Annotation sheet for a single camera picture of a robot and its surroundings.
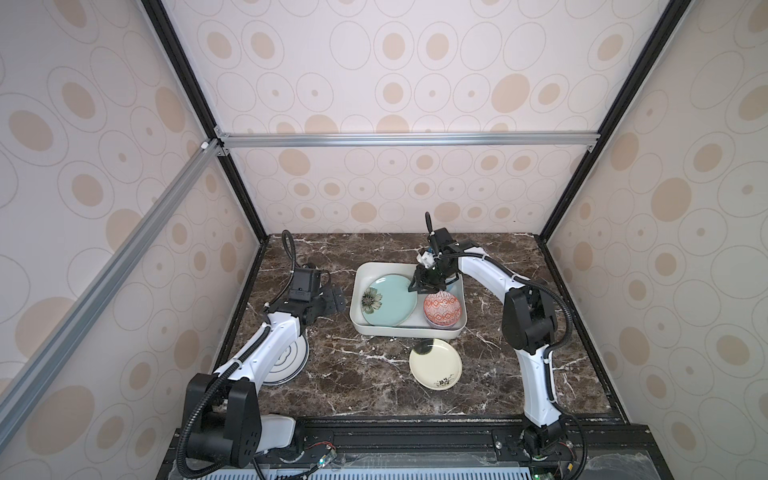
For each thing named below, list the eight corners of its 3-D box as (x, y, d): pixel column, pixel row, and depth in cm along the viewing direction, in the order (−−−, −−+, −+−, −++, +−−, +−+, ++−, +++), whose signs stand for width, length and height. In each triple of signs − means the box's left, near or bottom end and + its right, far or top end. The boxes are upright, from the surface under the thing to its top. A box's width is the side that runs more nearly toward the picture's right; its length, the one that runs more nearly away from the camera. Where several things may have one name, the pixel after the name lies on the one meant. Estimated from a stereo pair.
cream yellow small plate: (428, 400, 83) (429, 398, 81) (403, 358, 90) (403, 355, 88) (469, 374, 87) (471, 371, 85) (443, 337, 95) (444, 333, 93)
